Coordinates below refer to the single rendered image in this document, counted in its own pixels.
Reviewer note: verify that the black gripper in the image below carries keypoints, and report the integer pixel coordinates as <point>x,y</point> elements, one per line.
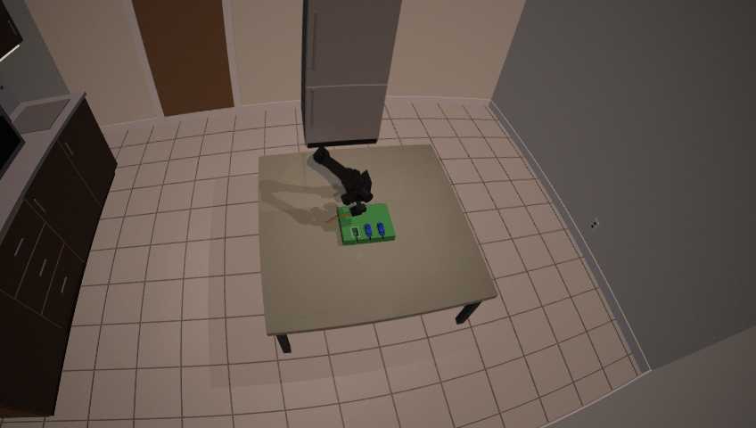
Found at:
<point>360,207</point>

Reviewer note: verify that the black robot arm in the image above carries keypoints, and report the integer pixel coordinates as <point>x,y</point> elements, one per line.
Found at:
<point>350,178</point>

